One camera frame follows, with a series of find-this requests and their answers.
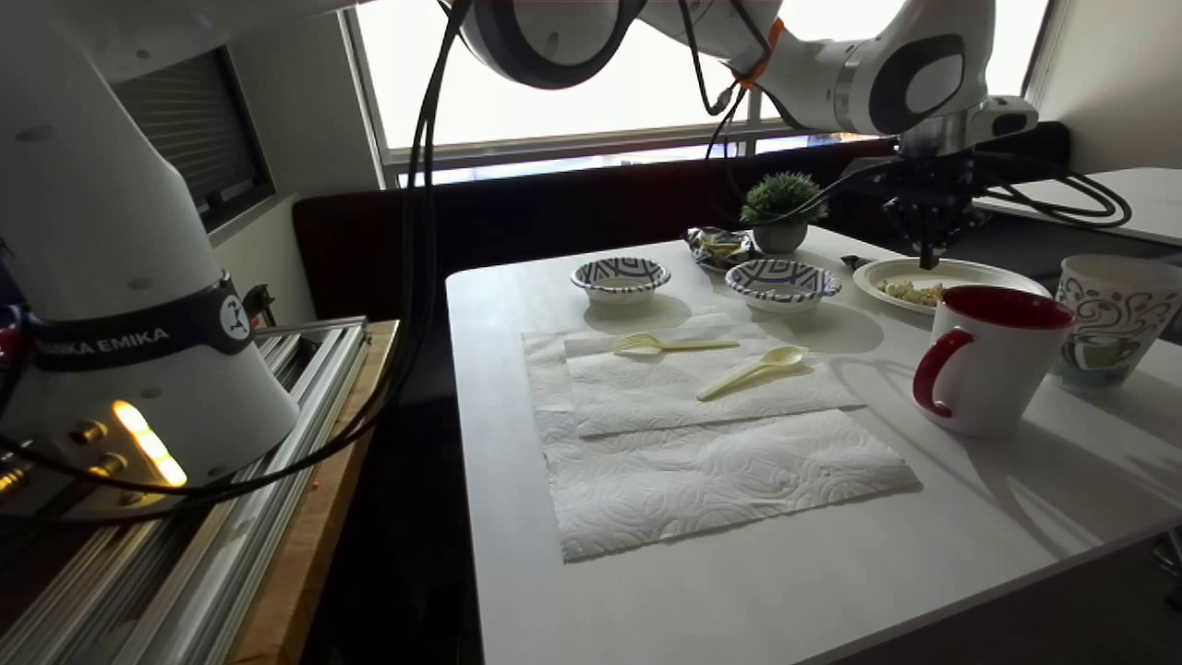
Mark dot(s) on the red clamp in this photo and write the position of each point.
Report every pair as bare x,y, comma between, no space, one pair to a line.
261,310

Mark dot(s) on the dark snack packet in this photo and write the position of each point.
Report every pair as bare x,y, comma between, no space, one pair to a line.
718,245

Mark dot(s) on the white paper towel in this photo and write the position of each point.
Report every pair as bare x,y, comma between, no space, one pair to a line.
715,481
639,401

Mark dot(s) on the patterned paper cup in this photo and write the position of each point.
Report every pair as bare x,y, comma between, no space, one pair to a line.
1112,314

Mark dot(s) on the window frame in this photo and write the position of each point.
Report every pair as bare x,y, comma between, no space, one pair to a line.
566,140

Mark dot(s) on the pale food pieces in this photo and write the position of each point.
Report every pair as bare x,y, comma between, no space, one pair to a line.
909,293

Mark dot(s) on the white side table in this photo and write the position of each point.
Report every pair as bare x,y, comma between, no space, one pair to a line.
1154,195

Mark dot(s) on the white mug red inside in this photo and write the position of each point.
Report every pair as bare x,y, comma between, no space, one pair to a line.
1000,370

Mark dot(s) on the white plate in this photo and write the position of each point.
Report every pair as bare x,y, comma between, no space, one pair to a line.
982,275

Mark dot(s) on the blue patterned bowl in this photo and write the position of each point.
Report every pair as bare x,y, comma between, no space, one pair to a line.
779,283
617,278

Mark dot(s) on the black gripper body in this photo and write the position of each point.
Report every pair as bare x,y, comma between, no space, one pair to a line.
929,189

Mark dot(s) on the black sofa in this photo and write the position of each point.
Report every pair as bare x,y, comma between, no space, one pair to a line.
492,234

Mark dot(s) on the wooden base board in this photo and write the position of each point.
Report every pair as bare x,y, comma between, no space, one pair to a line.
316,517

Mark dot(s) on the aluminium rail frame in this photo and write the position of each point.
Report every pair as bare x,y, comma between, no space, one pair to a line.
196,565

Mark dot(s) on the dark wall panel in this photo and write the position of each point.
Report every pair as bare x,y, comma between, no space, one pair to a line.
196,135

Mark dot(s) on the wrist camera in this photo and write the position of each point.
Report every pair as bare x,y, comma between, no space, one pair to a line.
1005,118

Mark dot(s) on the small green potted plant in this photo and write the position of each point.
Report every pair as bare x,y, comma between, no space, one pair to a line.
785,204

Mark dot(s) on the cream plastic spoon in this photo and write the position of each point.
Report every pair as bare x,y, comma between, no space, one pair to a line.
768,363
651,343

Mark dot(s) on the small dark object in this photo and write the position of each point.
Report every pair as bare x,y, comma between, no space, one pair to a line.
853,264

